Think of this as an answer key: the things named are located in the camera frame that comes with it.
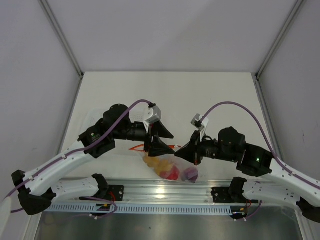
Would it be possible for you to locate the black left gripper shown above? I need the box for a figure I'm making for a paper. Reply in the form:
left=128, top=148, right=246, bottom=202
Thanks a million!
left=113, top=120, right=175, bottom=157

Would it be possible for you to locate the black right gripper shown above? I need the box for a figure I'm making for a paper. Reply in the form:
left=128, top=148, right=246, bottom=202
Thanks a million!
left=174, top=129, right=238, bottom=166

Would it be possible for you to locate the purple toy onion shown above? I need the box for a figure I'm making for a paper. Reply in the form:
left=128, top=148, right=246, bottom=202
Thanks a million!
left=180, top=167, right=199, bottom=183

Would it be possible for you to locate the clear zip bag orange zipper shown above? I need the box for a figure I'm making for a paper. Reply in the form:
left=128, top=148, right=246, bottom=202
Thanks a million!
left=129, top=144, right=199, bottom=184

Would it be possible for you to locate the orange toy croissant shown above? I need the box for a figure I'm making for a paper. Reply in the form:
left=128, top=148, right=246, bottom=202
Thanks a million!
left=142, top=155, right=173, bottom=176

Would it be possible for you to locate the red toy bell pepper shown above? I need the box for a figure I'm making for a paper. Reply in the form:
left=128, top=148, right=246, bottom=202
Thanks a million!
left=160, top=166, right=180, bottom=181

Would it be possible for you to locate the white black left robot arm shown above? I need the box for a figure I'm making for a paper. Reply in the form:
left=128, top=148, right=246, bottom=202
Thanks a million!
left=11, top=102, right=174, bottom=216

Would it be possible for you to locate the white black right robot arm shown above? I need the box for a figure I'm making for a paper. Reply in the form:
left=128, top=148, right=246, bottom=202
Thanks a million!
left=175, top=127, right=320, bottom=223

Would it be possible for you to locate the white perforated plastic basket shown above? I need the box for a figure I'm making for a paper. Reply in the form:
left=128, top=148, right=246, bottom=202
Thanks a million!
left=78, top=104, right=134, bottom=159

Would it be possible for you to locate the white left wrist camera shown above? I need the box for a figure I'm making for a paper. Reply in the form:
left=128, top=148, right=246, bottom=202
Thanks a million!
left=143, top=103, right=162, bottom=132

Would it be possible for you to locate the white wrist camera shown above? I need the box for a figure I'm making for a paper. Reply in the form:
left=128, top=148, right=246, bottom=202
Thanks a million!
left=143, top=103, right=162, bottom=132
left=191, top=113, right=210, bottom=139

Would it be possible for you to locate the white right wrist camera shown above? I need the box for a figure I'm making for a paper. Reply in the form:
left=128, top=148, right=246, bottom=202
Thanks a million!
left=191, top=113, right=210, bottom=139

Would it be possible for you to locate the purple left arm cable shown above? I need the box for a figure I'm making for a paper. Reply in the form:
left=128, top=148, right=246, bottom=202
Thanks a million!
left=3, top=99, right=156, bottom=214

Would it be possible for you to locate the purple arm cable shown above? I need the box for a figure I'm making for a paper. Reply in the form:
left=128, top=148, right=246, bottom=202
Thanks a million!
left=199, top=101, right=320, bottom=190
left=3, top=99, right=156, bottom=214

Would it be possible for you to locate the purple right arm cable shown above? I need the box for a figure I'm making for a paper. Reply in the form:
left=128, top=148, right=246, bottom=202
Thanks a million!
left=199, top=101, right=320, bottom=190

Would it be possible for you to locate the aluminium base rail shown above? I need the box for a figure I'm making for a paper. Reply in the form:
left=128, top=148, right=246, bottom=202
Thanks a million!
left=34, top=177, right=307, bottom=207

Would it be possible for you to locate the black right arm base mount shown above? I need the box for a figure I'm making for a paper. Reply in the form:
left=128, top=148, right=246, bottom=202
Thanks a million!
left=211, top=186, right=259, bottom=204

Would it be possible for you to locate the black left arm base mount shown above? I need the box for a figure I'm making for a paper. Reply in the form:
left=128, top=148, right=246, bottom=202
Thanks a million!
left=93, top=185, right=125, bottom=202

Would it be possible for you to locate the white slotted cable duct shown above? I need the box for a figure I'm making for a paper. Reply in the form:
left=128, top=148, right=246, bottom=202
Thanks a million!
left=46, top=202, right=233, bottom=216

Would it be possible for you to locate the aluminium frame post left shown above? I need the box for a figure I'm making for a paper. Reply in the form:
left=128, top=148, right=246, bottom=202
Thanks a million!
left=38, top=0, right=84, bottom=79

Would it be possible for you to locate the aluminium frame post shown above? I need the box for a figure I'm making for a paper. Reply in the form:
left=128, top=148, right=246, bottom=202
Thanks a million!
left=255, top=0, right=307, bottom=81
left=38, top=0, right=84, bottom=79

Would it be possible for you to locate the aluminium frame post right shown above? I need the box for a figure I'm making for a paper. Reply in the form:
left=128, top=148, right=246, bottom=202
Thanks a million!
left=255, top=0, right=307, bottom=81

